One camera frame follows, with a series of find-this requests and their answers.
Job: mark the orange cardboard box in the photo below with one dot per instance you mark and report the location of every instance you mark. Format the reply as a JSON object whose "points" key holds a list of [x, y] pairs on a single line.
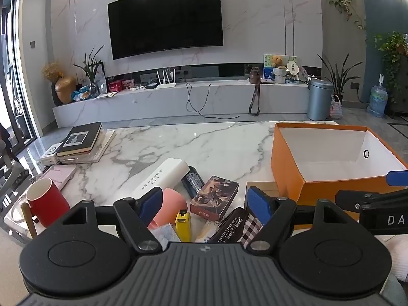
{"points": [[318, 194]]}

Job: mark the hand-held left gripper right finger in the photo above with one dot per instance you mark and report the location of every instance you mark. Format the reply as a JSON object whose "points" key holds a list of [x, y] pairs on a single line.
{"points": [[258, 204]]}

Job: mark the red gift box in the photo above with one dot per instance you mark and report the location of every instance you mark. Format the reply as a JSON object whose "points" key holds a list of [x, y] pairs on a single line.
{"points": [[115, 86]]}

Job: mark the white flat box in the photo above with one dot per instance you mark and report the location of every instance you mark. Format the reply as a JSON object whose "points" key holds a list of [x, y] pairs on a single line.
{"points": [[51, 153]]}

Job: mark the dark cabinet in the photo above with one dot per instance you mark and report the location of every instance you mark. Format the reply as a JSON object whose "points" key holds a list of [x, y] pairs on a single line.
{"points": [[401, 95]]}

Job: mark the blue snack bag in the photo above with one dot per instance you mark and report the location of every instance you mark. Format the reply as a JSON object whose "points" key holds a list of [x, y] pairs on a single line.
{"points": [[81, 95]]}

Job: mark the hanging vine plant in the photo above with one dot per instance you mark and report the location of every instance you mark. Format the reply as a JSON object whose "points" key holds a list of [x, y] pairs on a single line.
{"points": [[342, 4]]}

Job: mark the black printed case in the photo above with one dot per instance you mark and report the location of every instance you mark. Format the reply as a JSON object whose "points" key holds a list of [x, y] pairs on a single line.
{"points": [[228, 226]]}

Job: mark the red mug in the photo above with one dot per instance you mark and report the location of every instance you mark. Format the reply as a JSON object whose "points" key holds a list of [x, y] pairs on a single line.
{"points": [[47, 204]]}

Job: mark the yellow tape measure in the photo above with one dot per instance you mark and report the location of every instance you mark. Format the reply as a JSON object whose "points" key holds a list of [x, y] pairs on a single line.
{"points": [[183, 226]]}

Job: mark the long white box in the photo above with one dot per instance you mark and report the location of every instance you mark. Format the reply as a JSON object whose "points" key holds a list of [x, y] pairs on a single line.
{"points": [[162, 175]]}

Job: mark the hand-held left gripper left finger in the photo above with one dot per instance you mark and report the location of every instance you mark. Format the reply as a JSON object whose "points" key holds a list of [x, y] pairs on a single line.
{"points": [[149, 202]]}

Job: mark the dried yellow flowers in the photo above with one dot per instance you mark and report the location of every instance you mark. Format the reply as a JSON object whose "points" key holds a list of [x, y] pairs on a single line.
{"points": [[52, 70]]}

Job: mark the white paper packet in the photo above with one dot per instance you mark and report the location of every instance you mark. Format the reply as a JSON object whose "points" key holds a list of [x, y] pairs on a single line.
{"points": [[204, 232]]}

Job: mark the white plastic bag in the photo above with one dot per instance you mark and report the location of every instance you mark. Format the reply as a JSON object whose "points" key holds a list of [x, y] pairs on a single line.
{"points": [[101, 83]]}

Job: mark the small black device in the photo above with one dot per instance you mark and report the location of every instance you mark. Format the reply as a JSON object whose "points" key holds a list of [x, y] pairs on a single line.
{"points": [[151, 85]]}

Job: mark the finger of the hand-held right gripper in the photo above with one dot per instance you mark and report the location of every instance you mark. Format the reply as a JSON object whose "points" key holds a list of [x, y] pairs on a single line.
{"points": [[350, 197], [397, 177]]}

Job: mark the black can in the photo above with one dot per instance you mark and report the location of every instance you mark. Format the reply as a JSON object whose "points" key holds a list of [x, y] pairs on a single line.
{"points": [[193, 181]]}

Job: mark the glass balcony door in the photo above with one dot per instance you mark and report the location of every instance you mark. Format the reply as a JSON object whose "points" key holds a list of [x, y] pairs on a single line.
{"points": [[19, 70]]}

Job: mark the illustrated poster board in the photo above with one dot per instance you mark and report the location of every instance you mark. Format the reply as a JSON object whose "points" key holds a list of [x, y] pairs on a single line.
{"points": [[267, 67]]}

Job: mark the pink flat box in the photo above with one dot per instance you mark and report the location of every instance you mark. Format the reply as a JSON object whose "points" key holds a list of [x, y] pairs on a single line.
{"points": [[57, 175]]}

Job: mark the gold vase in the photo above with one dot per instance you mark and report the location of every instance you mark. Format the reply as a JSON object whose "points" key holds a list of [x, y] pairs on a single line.
{"points": [[65, 87]]}

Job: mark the white round container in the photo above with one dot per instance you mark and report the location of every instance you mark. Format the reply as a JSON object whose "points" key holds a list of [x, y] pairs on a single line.
{"points": [[280, 76]]}

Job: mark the decorative plate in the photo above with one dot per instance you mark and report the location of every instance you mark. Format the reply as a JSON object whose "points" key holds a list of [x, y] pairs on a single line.
{"points": [[302, 73]]}

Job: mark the black photo frame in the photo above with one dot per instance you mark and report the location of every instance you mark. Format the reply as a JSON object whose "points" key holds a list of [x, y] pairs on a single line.
{"points": [[102, 67]]}

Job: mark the marble television console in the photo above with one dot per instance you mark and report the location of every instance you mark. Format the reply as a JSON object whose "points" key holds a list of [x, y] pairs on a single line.
{"points": [[159, 102]]}

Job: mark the black book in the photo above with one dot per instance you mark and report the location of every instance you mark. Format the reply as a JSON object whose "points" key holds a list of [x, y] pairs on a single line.
{"points": [[78, 138]]}

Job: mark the blue water jug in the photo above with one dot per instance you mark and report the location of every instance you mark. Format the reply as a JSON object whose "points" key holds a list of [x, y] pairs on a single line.
{"points": [[377, 100]]}

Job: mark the long-leaf potted plant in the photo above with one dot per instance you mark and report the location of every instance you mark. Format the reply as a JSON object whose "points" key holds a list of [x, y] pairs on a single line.
{"points": [[338, 76]]}

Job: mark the pink gift box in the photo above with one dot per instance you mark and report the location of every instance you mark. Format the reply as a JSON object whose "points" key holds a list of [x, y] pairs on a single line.
{"points": [[129, 84]]}

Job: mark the wall-mounted television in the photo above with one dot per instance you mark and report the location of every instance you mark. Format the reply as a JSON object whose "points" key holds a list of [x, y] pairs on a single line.
{"points": [[165, 19]]}

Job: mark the leafy plant on cabinet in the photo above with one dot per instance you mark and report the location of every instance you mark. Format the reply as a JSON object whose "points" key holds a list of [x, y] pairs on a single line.
{"points": [[393, 46]]}

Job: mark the pink cup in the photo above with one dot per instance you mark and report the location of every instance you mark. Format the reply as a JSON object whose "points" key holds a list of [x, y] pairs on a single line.
{"points": [[170, 204]]}

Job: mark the green plant in glass vase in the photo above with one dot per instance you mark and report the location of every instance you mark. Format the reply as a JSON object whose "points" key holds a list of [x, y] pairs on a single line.
{"points": [[91, 70]]}

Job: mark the wooden stick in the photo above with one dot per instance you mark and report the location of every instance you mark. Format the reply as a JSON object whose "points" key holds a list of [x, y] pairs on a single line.
{"points": [[28, 220]]}

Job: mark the silver trash can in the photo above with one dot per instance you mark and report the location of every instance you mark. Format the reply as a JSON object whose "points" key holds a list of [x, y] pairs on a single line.
{"points": [[319, 102]]}

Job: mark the white router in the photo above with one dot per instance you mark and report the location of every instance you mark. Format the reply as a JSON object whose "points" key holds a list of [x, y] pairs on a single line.
{"points": [[167, 85]]}

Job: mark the wall socket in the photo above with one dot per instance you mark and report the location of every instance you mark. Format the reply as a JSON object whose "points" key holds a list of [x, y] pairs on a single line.
{"points": [[354, 85]]}

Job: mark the illustrated card box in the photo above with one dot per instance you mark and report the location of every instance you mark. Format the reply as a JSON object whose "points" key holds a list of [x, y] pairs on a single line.
{"points": [[213, 197]]}

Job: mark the teddy bear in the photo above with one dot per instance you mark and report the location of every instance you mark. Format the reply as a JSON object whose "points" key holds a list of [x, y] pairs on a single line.
{"points": [[278, 61]]}

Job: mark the white fan ornament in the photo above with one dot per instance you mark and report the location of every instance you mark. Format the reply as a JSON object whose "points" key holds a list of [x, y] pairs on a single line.
{"points": [[292, 67]]}

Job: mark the loose papers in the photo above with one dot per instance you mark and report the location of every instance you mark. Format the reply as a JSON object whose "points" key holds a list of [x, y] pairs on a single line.
{"points": [[106, 95]]}

